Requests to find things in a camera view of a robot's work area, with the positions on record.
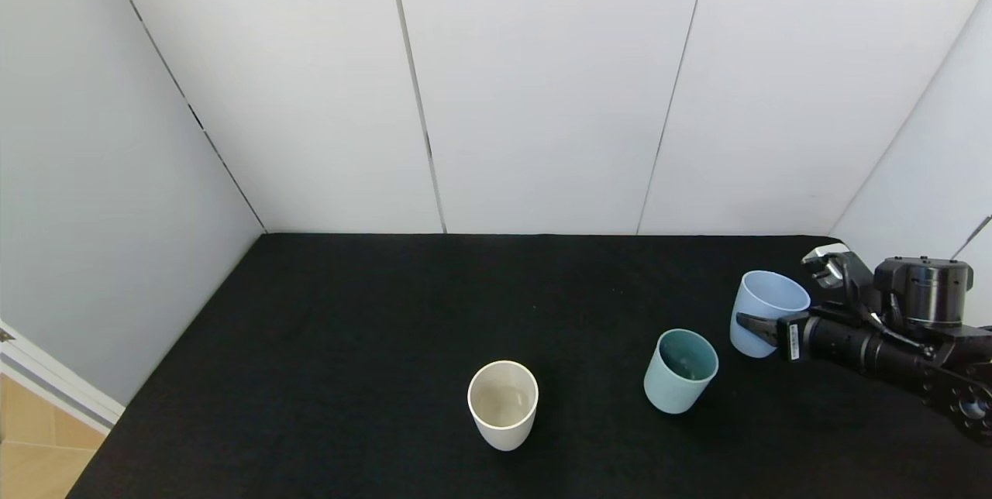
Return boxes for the white wrist camera black mount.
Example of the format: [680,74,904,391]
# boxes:
[801,245,852,267]

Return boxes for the light blue cup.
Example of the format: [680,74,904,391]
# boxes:
[730,270,811,359]

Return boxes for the black table cloth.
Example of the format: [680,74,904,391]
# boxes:
[66,232,992,499]

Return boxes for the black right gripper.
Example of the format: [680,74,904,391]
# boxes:
[735,311,871,375]

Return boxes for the teal green cup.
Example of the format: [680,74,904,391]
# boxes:
[643,329,720,415]

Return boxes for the cream white cup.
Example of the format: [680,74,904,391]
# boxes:
[467,360,539,452]

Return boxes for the white partition base rail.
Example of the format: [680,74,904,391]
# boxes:
[0,321,125,432]

